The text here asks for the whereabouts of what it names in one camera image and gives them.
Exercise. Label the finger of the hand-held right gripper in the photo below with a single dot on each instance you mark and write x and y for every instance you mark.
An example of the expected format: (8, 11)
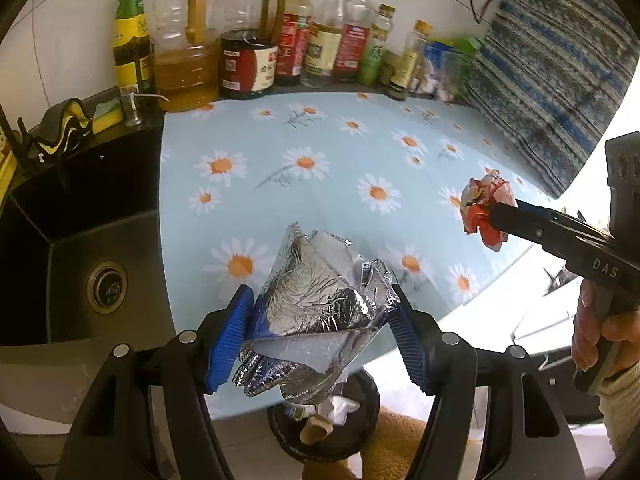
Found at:
(505, 217)
(560, 217)

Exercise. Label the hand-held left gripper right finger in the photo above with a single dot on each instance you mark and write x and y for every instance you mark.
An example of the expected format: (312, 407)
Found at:
(410, 345)

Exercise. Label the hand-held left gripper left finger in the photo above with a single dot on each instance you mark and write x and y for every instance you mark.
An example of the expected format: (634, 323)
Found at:
(230, 340)

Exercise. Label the pink white paper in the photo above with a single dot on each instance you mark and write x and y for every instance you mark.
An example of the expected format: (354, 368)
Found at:
(480, 200)

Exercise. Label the black round trash bin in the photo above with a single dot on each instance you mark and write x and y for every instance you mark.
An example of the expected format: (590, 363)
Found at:
(360, 410)

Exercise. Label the large white tissue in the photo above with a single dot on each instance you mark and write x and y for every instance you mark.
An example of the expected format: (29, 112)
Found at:
(340, 410)

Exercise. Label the silver foil bag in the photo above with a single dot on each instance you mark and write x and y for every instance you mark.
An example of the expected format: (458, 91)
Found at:
(310, 285)

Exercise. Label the person's right forearm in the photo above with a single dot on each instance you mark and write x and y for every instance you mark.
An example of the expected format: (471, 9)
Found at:
(622, 405)

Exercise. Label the person's right hand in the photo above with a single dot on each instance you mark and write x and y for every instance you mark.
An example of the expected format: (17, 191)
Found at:
(585, 335)

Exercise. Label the brown plush cloth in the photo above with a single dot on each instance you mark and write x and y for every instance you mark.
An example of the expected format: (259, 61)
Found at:
(400, 435)

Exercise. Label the brown paper roll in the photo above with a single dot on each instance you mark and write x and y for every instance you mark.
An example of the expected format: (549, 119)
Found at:
(315, 430)

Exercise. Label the metal sink drain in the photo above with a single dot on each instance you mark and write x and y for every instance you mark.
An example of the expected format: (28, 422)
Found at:
(106, 287)

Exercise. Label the blue patterned cloth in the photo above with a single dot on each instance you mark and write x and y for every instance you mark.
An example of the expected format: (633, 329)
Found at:
(550, 70)

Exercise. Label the blue snack packet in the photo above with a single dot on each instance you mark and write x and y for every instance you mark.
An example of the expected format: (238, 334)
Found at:
(440, 60)

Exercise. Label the green box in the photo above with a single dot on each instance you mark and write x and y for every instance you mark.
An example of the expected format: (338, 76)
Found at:
(467, 46)

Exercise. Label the clear bottle yellow label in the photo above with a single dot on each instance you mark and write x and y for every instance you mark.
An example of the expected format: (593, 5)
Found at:
(405, 67)

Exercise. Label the black sink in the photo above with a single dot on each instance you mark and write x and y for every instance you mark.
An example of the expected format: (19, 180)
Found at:
(75, 225)

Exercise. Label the light blue daisy tablecloth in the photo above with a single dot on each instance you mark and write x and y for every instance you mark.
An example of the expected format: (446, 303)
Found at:
(325, 125)

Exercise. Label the green label oil bottle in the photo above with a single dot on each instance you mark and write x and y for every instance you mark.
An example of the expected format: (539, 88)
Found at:
(372, 57)

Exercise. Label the dark bottle red label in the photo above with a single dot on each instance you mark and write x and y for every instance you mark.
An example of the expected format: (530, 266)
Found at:
(352, 45)

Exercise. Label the clear bottle beige label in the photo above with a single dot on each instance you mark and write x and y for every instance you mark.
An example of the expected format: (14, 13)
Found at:
(322, 50)

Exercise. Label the metal soap pump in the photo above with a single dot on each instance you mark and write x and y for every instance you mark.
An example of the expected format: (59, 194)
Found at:
(131, 110)

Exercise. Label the yellow green sponge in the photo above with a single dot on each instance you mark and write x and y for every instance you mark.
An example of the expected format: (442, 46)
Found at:
(107, 117)

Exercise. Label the large cooking oil jug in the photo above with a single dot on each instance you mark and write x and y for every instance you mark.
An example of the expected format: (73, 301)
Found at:
(185, 70)

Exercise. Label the dark soy sauce jug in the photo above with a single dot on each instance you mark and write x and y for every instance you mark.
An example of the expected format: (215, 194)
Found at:
(247, 65)

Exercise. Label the slim red label bottle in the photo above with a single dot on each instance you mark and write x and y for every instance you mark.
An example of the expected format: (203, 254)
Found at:
(292, 40)

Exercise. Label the yellow detergent bottle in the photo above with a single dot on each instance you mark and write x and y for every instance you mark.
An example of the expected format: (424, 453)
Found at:
(4, 160)

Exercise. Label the green bottle yellow label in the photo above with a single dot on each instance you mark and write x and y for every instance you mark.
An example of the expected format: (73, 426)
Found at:
(131, 45)

